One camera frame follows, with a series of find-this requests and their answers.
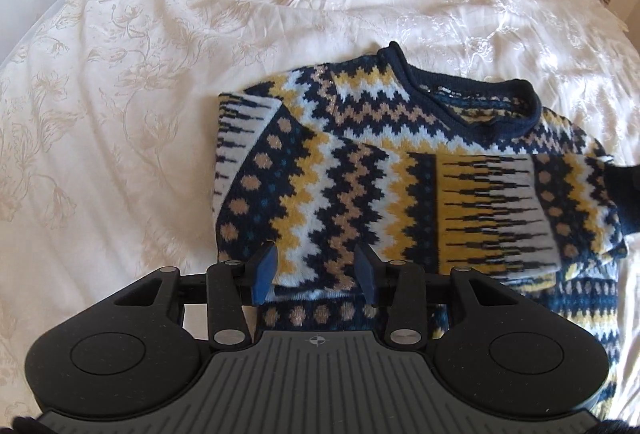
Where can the white floral bedspread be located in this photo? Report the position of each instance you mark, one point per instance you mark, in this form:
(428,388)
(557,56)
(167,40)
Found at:
(108,122)

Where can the navy yellow patterned knit sweater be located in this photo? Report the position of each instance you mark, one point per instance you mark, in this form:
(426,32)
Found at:
(435,170)

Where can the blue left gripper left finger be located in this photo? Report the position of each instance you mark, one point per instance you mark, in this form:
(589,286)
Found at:
(231,286)

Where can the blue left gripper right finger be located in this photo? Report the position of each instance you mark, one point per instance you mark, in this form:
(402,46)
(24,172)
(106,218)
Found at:
(397,290)

